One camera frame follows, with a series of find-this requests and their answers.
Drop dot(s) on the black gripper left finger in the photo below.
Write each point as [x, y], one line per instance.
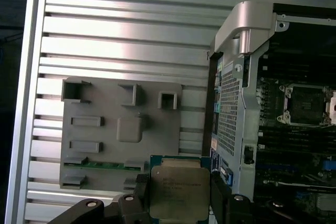
[131, 208]

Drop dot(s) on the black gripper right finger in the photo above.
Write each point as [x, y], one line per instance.
[223, 208]

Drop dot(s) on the silver-topped green CPU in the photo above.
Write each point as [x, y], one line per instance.
[178, 187]

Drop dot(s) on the black RAM slot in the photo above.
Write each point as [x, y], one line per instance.
[294, 142]
[294, 66]

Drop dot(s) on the CPU socket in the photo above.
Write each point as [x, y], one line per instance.
[304, 103]

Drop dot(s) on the green RAM stick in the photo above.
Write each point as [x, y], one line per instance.
[105, 165]

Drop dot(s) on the grey plastic parts rack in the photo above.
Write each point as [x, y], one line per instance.
[110, 140]

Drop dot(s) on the green motherboard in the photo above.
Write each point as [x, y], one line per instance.
[288, 171]

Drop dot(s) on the black open PC case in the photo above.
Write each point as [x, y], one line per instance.
[249, 119]

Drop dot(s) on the silver chipset heatsink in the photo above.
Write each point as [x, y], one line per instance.
[325, 201]

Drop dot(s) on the blue board connector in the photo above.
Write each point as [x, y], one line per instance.
[327, 165]

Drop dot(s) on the metal socket cover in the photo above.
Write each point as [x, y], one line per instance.
[333, 113]

